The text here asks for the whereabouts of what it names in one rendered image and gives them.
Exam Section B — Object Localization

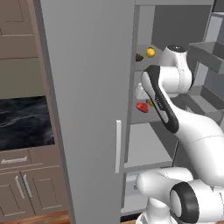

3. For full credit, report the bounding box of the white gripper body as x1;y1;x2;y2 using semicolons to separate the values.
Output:
134;82;150;100

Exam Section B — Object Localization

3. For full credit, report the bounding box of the grey freezer rack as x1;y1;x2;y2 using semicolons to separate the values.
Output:
129;98;165;125
134;43;165;73
124;122;173;170

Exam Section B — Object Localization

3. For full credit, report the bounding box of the yellow lemon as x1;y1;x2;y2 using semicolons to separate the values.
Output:
145;46;157;59

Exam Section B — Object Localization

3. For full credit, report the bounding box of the grey fridge door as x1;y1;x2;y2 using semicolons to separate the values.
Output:
32;0;137;224

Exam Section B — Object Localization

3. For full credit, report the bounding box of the grey freezer door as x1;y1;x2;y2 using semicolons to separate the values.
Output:
172;11;224;173

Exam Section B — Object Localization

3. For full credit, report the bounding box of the white freezer drawer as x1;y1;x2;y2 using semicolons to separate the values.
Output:
124;171;147;206

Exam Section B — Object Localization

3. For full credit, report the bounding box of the brown cupboard door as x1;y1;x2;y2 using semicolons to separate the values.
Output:
27;165;70;216
0;171;37;221

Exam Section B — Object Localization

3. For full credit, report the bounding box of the grey fridge cabinet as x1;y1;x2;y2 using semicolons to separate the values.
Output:
120;0;217;217

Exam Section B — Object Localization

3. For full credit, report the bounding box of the brown drawer front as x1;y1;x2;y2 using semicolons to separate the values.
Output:
28;144;61;168
0;149;32;173

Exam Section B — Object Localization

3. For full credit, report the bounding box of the white fridge door handle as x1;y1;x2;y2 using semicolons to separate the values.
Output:
115;119;123;175

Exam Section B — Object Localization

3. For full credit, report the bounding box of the brown wall cupboard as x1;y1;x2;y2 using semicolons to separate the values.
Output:
0;0;40;60

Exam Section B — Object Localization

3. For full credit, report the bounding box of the silver drawer handle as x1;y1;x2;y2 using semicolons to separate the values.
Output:
0;156;29;165

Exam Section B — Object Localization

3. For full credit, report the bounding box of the silver cupboard door handle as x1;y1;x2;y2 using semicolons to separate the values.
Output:
14;175;26;200
22;173;33;199

